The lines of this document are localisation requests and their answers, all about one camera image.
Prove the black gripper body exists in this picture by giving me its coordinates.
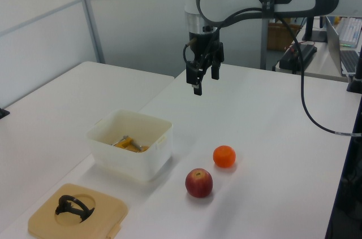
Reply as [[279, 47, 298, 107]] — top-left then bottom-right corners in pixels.
[[188, 31, 225, 67]]

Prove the orange mandarin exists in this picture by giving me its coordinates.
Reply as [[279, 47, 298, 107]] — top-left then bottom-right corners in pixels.
[[212, 145, 236, 168]]

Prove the white plastic container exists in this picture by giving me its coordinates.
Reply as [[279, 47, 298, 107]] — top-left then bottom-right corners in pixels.
[[85, 109, 174, 185]]

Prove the tan container lid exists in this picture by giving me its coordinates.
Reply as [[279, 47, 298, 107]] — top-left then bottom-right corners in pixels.
[[27, 183, 128, 239]]

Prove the black electronics box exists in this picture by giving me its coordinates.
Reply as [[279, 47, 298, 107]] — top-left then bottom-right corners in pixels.
[[279, 43, 317, 72]]

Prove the yellow tool with metal bolts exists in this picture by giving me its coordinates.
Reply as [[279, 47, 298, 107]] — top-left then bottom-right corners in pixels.
[[110, 134, 150, 154]]

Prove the black monitor stand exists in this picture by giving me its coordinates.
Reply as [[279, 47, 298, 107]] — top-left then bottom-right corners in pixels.
[[301, 16, 329, 44]]

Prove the red apple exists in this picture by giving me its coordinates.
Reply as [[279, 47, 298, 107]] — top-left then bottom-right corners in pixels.
[[185, 168, 213, 198]]

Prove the silver laptop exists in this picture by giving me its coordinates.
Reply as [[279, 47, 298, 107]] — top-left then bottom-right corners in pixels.
[[325, 16, 361, 77]]

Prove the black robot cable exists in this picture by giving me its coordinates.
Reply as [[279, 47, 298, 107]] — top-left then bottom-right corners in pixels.
[[182, 7, 362, 137]]

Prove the grey partition post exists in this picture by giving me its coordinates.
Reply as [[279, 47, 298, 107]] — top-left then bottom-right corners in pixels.
[[75, 0, 105, 64]]

